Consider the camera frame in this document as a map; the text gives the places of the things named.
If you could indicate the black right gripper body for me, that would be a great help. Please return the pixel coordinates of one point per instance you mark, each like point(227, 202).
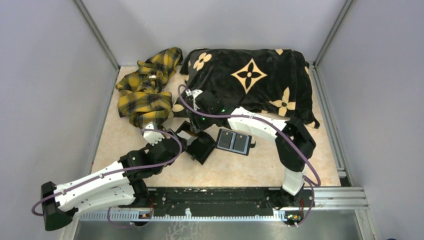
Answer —
point(201, 123)

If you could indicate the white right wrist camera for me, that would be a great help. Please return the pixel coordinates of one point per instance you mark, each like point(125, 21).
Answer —
point(192, 95)

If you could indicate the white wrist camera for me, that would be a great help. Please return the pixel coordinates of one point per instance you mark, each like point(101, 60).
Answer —
point(152, 134)
point(192, 95)

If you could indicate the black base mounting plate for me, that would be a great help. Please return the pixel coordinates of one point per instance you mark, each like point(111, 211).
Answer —
point(221, 202)

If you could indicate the black floral pillow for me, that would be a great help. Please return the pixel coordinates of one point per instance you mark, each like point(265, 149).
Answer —
point(273, 81)

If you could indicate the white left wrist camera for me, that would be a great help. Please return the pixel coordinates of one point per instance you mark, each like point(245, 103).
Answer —
point(152, 134)

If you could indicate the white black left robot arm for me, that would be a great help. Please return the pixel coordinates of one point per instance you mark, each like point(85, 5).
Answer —
point(120, 184)

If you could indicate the black plastic card tray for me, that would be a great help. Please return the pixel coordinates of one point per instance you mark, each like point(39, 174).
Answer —
point(200, 145)

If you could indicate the yellow plaid cloth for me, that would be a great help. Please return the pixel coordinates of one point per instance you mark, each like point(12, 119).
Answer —
point(142, 98)

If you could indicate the aluminium front frame rail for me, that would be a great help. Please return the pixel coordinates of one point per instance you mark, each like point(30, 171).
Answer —
point(323, 199)

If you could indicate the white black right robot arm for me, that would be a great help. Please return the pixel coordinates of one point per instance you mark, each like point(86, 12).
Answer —
point(293, 141)

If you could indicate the black blue card holder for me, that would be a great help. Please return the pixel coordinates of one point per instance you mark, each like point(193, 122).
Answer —
point(234, 142)

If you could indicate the white credit card stack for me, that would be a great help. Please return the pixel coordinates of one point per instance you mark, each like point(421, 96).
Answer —
point(184, 135)

